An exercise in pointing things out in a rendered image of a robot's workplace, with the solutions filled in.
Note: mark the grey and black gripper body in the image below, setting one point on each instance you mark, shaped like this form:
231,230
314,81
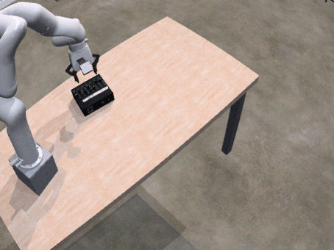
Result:
75,55

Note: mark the black lighting desk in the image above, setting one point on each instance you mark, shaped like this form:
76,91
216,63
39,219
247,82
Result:
94,97

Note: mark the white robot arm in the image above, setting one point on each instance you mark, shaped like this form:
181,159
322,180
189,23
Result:
13,26

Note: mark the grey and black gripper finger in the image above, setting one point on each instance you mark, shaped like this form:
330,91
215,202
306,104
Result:
95,62
73,73

